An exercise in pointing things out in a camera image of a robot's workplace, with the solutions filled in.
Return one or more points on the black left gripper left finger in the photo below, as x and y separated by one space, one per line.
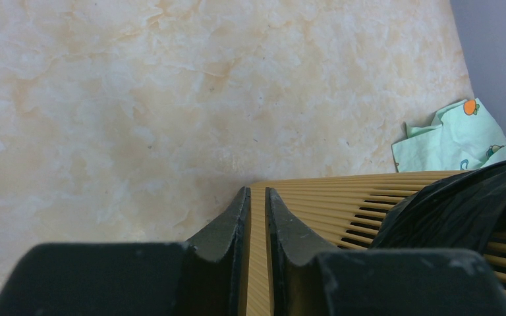
204 275

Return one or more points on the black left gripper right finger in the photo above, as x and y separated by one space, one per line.
310 276

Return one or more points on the yellow ribbed trash bin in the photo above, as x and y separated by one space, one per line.
346 211

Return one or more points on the black plastic trash bag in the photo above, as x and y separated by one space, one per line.
460 211

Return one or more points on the light green patterned cloth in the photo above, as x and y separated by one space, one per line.
461 136

